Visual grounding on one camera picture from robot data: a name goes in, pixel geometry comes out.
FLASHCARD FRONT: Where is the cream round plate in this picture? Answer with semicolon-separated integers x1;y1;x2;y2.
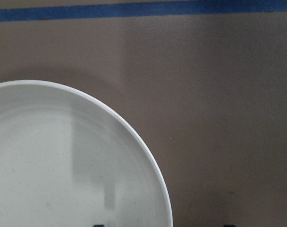
0;80;173;227

